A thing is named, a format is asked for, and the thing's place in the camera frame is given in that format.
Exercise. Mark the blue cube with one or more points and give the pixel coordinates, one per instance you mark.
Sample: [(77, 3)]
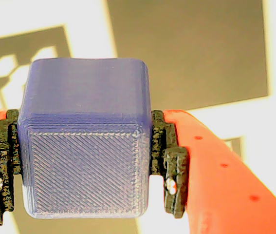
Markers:
[(86, 146)]

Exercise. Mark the black white marker checkerboard mat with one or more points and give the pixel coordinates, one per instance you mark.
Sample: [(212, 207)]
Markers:
[(189, 61)]

